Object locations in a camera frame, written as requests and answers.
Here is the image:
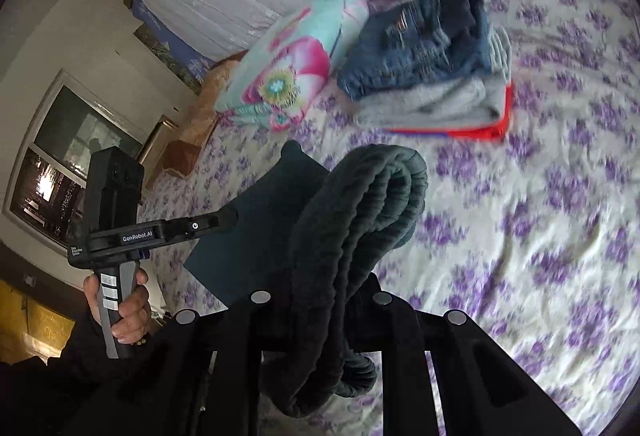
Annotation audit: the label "blue patterned cloth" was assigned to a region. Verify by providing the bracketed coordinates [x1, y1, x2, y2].
[131, 0, 221, 73]

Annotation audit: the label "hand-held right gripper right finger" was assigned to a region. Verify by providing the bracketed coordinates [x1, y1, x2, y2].
[371, 292, 582, 436]

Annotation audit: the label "folded grey garment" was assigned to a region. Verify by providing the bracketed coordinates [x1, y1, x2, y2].
[352, 28, 512, 130]

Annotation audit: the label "folded red garment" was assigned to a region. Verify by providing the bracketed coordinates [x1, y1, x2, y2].
[385, 83, 515, 143]

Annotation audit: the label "green patterned cloth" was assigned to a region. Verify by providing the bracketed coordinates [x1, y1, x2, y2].
[134, 25, 203, 90]

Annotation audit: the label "small purple cloth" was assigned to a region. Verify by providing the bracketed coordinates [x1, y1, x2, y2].
[367, 0, 416, 15]

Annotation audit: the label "folded blue jeans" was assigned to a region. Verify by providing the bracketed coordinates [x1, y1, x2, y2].
[336, 0, 494, 102]

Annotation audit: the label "dark green pants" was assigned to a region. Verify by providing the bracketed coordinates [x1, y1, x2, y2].
[182, 141, 430, 419]

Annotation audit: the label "window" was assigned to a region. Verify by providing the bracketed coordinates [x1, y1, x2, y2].
[2, 70, 147, 258]

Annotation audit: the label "folded floral blanket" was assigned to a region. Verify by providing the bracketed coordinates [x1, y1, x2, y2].
[214, 0, 371, 133]

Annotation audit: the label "orange brown pillow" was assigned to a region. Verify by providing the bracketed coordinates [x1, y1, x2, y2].
[162, 51, 251, 180]

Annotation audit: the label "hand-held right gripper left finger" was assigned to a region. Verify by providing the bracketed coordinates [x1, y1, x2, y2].
[65, 290, 281, 436]

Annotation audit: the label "yellow patterned cloth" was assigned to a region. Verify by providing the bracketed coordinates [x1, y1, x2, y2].
[0, 280, 77, 365]

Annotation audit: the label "person's left hand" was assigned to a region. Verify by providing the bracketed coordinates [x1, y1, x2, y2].
[82, 266, 151, 347]

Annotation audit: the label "person's left forearm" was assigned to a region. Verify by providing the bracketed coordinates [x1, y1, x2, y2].
[0, 311, 173, 436]

